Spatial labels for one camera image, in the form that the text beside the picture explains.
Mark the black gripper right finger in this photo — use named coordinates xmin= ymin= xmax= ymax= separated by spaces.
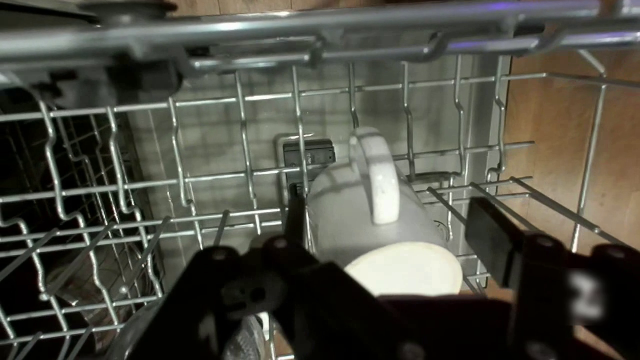
xmin=464 ymin=197 xmax=640 ymax=360

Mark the wire dishwasher rack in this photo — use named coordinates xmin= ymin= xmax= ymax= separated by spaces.
xmin=0 ymin=0 xmax=640 ymax=360

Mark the stainless dishwasher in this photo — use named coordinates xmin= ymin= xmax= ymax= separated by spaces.
xmin=126 ymin=56 xmax=513 ymax=268

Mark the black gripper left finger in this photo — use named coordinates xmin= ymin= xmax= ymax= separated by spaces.
xmin=128 ymin=184 xmax=416 ymax=360

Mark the white mug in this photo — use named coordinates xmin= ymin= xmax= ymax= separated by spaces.
xmin=303 ymin=129 xmax=466 ymax=301

